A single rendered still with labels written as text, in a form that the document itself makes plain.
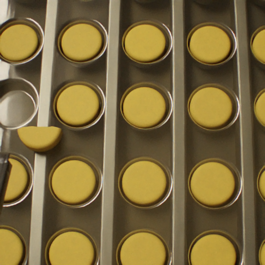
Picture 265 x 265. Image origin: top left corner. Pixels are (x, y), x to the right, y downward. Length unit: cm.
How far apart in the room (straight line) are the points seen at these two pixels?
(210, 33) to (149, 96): 2
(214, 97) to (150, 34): 2
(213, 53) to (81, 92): 4
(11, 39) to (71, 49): 2
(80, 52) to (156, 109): 3
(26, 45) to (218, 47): 5
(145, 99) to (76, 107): 2
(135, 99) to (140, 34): 2
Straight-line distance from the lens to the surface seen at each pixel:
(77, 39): 16
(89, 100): 15
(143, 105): 15
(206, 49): 16
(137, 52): 16
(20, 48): 16
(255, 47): 16
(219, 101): 15
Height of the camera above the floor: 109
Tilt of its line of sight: 73 degrees down
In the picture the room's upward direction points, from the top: 2 degrees counter-clockwise
